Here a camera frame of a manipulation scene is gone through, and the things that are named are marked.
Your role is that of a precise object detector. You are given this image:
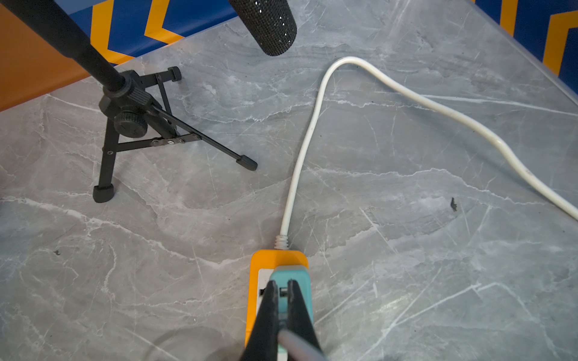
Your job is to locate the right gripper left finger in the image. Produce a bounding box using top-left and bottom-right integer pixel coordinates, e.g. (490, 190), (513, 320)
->
(240, 281), (279, 361)

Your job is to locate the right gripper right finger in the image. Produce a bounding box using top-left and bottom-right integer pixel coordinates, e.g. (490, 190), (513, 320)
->
(286, 280), (323, 360)

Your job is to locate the teal charger cube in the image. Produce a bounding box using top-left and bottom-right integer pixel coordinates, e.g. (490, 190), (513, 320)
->
(269, 266), (320, 349)

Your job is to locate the orange power strip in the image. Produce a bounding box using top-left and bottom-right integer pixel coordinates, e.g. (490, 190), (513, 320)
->
(245, 250), (309, 345)

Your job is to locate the black tripod stand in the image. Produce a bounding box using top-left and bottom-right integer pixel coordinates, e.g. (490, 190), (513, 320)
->
(2, 1), (257, 203)

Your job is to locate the black microphone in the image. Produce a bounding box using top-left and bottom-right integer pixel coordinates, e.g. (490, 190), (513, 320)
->
(228, 0), (297, 57)

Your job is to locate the white power strip cord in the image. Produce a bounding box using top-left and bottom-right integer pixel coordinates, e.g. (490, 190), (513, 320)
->
(274, 56), (578, 251)

